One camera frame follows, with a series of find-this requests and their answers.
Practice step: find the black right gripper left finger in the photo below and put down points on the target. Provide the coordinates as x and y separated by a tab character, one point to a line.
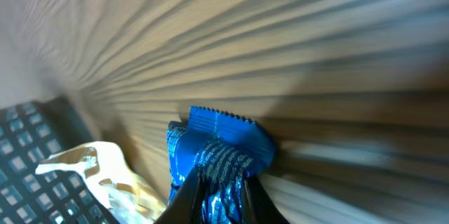
186	208

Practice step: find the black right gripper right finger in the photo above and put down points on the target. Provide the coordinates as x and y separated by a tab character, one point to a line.
256	205

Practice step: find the beige mushroom snack bag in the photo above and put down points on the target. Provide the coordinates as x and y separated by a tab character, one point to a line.
103	168

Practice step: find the blue cookie packet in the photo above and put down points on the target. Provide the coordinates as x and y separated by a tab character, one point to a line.
225	149

